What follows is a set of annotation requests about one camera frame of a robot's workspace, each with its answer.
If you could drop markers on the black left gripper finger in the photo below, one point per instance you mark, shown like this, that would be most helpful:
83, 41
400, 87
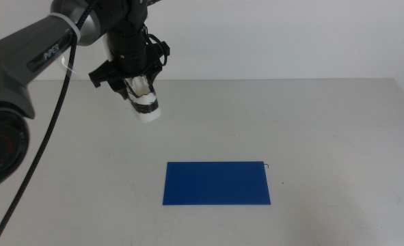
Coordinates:
120, 89
150, 83

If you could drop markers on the white and black shoe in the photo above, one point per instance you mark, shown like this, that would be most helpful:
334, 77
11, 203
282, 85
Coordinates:
147, 106

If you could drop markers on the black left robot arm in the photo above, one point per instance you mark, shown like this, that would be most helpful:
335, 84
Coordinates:
17, 54

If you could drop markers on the blue rectangular mat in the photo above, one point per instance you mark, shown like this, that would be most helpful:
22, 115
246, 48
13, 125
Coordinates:
216, 182

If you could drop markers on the black metal pole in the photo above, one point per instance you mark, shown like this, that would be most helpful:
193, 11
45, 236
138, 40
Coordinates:
48, 136

